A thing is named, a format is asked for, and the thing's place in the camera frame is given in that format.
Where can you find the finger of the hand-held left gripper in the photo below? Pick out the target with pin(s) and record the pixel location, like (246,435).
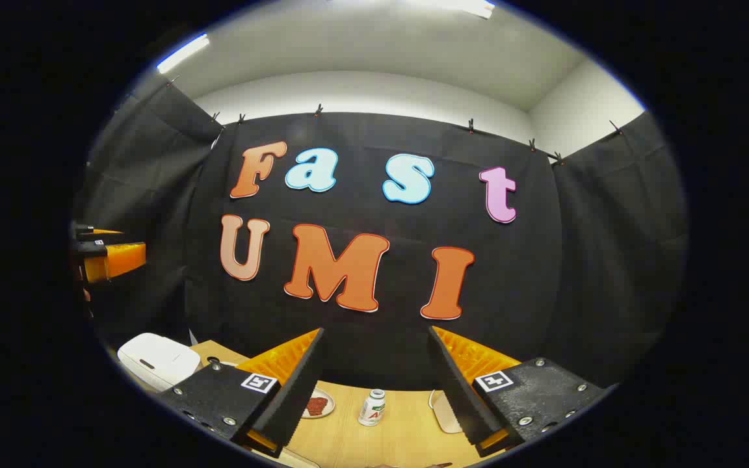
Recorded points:
(121,260)
(88,231)

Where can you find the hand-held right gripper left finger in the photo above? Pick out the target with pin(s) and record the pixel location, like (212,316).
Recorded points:
(296,383)

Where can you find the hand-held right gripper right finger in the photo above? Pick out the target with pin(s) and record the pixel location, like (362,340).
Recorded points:
(459,390)

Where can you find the white rice cooker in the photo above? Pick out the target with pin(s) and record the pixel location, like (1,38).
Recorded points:
(157,357)

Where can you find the white toaster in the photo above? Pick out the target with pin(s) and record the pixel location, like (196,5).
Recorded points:
(447,416)

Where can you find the red meat slice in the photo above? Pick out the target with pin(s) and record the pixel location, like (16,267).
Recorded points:
(316,406)

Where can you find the white round plate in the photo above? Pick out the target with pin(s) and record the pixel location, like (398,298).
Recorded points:
(328,406)

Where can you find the white bottle green label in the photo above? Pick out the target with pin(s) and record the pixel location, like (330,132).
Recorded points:
(371,409)

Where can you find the black backdrop cloth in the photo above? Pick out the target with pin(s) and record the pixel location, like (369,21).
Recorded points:
(381,312)

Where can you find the ceiling light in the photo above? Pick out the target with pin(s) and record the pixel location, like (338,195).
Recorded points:
(183,53)
(459,6)

